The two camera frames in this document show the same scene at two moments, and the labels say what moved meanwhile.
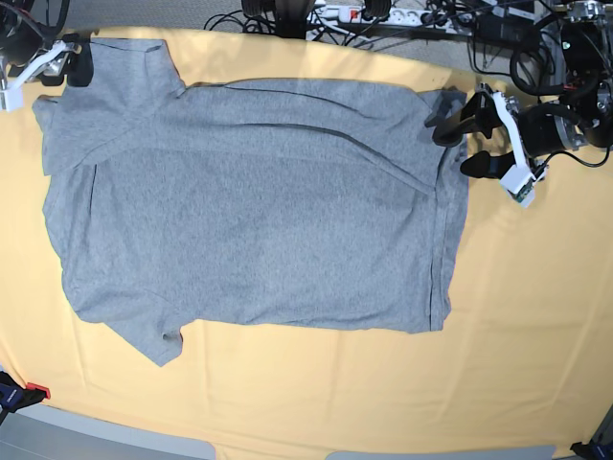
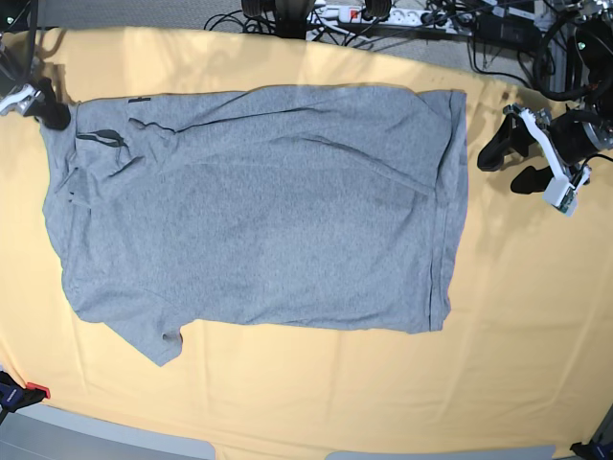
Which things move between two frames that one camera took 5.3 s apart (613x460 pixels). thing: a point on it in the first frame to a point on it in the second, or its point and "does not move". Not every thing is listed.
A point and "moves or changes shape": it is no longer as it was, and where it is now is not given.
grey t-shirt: [308, 205] moves or changes shape
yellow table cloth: [525, 359] does not move
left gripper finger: [80, 66] to [55, 113]
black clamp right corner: [599, 448] does not move
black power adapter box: [492, 30] does not move
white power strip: [446, 22] does not move
